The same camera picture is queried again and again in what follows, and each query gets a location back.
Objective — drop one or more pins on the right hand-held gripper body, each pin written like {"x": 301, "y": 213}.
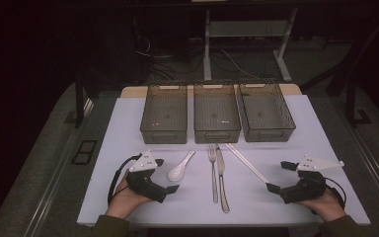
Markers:
{"x": 306, "y": 189}

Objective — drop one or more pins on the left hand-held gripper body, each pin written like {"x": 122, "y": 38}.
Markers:
{"x": 144, "y": 184}

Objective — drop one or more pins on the white ceramic spoon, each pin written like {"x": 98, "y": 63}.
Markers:
{"x": 177, "y": 173}

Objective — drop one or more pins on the steel fork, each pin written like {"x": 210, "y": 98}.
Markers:
{"x": 214, "y": 179}

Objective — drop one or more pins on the smoky transparent plastic bin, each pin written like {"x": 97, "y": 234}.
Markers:
{"x": 215, "y": 112}
{"x": 164, "y": 112}
{"x": 265, "y": 112}

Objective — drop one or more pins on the steel table knife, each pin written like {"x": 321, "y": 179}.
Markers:
{"x": 221, "y": 168}

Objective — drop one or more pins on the person's left hand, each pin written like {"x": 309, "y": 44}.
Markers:
{"x": 123, "y": 202}

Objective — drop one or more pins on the person's right hand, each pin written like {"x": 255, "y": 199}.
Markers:
{"x": 329, "y": 205}

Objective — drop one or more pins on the white table mat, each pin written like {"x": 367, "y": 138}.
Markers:
{"x": 309, "y": 135}

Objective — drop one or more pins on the wooden table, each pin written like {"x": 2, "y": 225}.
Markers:
{"x": 292, "y": 89}

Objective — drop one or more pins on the black metal stand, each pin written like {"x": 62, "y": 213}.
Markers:
{"x": 351, "y": 105}

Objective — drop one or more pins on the aluminium floor rail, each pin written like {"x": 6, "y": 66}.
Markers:
{"x": 47, "y": 197}
{"x": 373, "y": 164}

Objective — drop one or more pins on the white metal desk frame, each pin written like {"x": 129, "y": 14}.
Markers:
{"x": 207, "y": 49}

